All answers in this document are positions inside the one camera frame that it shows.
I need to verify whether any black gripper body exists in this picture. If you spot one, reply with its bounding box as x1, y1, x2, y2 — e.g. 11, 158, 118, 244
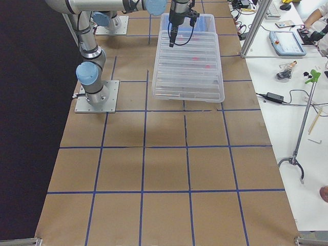
169, 0, 189, 25

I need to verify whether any clear plastic storage box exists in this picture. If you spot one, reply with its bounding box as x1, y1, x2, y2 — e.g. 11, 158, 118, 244
153, 13, 223, 103

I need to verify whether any clear plastic box lid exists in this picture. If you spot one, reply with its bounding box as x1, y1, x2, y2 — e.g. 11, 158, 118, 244
153, 30, 226, 104

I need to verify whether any teach pendant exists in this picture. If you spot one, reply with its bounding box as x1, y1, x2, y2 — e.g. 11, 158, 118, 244
269, 31, 306, 56

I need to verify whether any black power adapter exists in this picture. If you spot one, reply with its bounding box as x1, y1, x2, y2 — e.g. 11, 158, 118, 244
266, 92, 284, 104

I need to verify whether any reacher grabber tool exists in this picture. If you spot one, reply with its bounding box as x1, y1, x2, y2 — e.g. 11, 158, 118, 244
278, 69, 321, 185

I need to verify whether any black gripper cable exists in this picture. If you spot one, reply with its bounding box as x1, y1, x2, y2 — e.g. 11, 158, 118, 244
168, 22, 195, 48

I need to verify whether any aluminium frame post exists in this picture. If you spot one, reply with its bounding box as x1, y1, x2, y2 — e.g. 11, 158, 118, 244
240, 0, 272, 58

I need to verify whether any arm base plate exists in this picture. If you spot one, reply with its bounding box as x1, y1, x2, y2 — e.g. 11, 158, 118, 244
74, 80, 119, 113
95, 15, 129, 36

